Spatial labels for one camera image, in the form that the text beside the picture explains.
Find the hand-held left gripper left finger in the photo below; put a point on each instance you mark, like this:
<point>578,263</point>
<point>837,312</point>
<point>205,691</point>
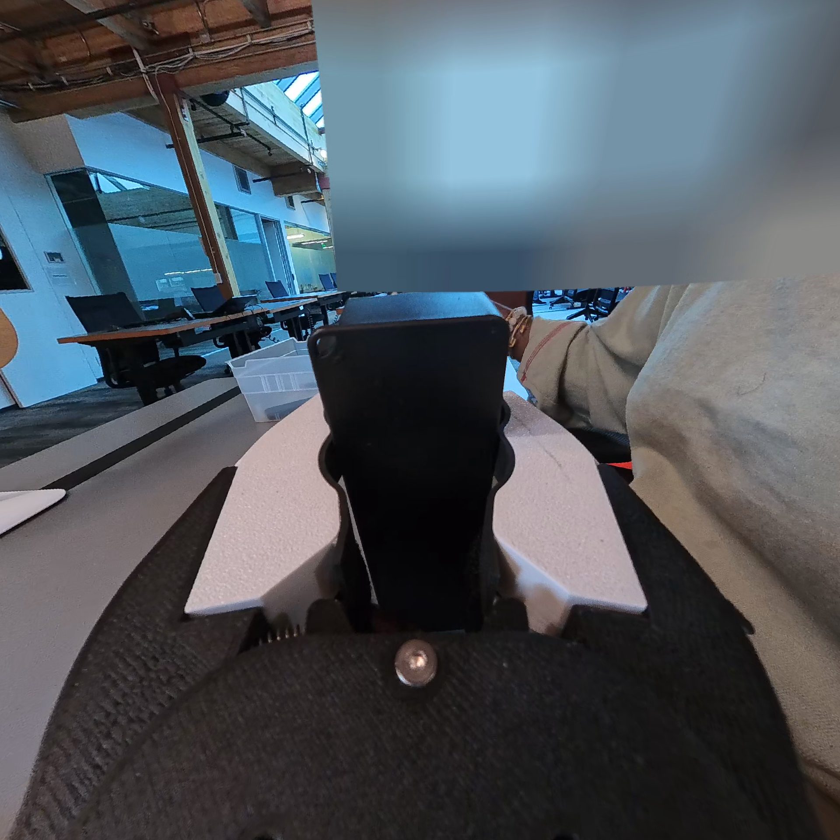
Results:
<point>269,531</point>

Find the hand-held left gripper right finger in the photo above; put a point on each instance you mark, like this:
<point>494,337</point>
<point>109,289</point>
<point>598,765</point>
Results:
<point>564,525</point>

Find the clear plastic bin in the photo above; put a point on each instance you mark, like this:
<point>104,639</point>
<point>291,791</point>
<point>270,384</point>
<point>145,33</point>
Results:
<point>275,380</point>

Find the black usb hub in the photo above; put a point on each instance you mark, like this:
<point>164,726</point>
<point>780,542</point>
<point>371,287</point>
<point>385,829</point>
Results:
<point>413,426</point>

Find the person's right forearm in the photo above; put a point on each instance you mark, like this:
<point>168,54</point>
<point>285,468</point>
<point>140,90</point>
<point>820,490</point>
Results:
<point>584,367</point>

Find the person's grey sweatshirt torso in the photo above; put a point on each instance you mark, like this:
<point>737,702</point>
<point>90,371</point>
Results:
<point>741,492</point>

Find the wooden top office desk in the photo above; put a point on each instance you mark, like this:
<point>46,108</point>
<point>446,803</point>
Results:
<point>164,331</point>

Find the black office chair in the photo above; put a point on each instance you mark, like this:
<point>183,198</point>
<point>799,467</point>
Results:
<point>208,298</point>
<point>105,312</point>

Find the wooden support post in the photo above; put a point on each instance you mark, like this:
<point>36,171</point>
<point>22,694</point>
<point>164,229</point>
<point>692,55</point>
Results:
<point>197,197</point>

